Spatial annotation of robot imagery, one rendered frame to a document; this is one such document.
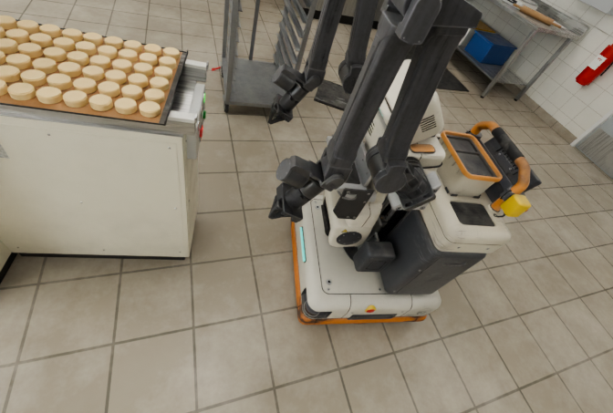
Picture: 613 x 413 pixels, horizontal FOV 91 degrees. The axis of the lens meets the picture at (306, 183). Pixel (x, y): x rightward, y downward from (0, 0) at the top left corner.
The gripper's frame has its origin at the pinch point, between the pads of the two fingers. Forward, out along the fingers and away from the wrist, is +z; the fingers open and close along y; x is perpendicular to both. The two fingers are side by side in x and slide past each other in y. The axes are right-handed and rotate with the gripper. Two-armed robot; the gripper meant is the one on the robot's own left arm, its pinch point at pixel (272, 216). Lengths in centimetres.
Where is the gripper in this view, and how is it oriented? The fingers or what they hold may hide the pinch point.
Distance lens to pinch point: 86.7
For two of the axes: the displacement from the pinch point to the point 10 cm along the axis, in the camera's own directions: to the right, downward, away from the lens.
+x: 7.4, 3.8, 5.6
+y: 1.0, 7.6, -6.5
